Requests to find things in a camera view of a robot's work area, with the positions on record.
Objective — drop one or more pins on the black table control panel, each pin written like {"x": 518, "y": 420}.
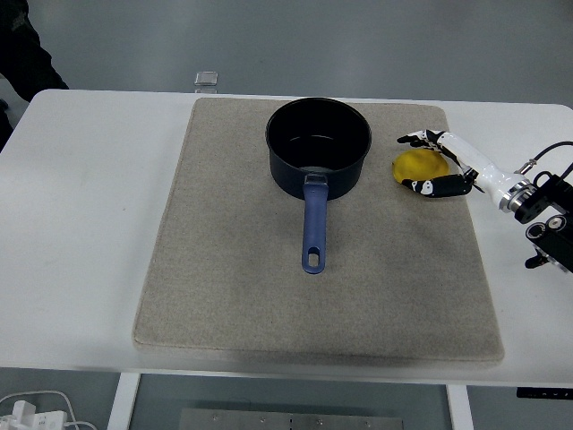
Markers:
{"x": 544, "y": 393}

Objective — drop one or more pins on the small silver floor box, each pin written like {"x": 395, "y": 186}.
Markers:
{"x": 207, "y": 79}

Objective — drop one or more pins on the white power strip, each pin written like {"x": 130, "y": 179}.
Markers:
{"x": 31, "y": 418}

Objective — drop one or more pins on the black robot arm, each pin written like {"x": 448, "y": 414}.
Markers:
{"x": 548, "y": 210}

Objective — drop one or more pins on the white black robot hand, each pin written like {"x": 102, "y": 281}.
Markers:
{"x": 483, "y": 168}

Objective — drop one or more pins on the white table leg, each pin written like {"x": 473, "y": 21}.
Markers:
{"x": 460, "y": 410}
{"x": 122, "y": 403}

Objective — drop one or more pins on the person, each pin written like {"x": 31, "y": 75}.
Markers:
{"x": 22, "y": 49}

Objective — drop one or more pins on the grey metal plate with screws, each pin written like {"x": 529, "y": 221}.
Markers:
{"x": 291, "y": 420}

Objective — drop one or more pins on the beige fabric mat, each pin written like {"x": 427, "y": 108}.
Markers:
{"x": 277, "y": 295}

